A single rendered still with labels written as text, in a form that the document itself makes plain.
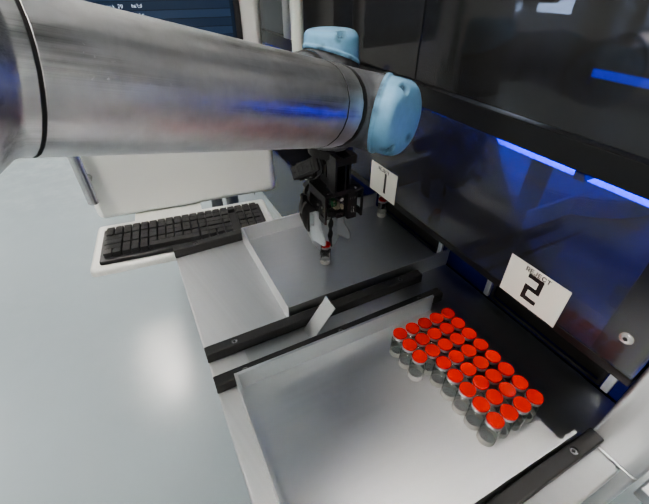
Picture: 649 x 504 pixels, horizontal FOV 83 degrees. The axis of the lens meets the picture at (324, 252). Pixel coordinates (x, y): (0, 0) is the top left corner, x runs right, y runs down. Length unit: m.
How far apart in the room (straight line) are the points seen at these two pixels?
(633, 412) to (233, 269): 0.63
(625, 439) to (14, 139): 0.60
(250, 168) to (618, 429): 0.96
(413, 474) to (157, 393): 1.34
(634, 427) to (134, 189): 1.10
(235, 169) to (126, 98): 0.91
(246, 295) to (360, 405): 0.29
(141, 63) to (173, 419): 1.49
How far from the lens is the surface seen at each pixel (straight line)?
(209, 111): 0.24
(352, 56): 0.54
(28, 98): 0.21
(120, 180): 1.12
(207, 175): 1.11
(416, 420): 0.54
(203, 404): 1.63
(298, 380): 0.56
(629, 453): 0.59
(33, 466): 1.76
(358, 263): 0.74
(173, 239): 0.97
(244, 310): 0.66
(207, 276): 0.75
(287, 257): 0.76
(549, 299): 0.54
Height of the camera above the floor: 1.35
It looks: 37 degrees down
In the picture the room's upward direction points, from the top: straight up
